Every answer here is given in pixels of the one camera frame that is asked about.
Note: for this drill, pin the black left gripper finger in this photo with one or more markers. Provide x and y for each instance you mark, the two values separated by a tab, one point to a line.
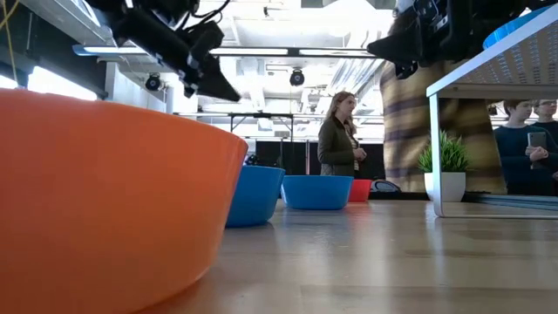
213	83

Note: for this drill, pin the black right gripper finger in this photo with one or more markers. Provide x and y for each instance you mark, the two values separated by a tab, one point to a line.
399	48
407	70

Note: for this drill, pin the blue plastic mini bowl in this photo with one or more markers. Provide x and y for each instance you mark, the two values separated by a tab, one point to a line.
316	192
257	196
505	28

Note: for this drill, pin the red plastic mini bowl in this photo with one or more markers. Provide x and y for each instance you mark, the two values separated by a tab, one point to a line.
361	191

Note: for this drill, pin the orange plastic mini bowl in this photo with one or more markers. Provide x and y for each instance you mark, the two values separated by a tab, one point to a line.
109	196

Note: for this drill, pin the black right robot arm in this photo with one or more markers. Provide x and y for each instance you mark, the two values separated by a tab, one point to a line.
479	24

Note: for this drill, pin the black round ceiling fixture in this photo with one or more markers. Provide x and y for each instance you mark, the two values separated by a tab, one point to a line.
152	82
297	77

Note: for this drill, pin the black metal rack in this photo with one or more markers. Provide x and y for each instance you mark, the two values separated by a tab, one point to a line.
261	115

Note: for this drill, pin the person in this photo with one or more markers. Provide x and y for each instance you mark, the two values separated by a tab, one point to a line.
548	115
405	131
514	165
335	148

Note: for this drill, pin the white perforated metal shelf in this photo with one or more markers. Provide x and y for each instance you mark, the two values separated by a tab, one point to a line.
514	61

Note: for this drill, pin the black room divider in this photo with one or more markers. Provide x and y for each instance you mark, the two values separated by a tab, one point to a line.
296	159

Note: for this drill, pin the green plant in white pot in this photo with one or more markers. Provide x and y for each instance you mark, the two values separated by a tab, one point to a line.
455	186

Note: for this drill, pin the grey smartphone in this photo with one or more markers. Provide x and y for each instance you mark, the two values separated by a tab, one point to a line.
536	139

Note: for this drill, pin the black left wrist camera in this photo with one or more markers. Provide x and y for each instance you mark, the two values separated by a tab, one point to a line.
205	37

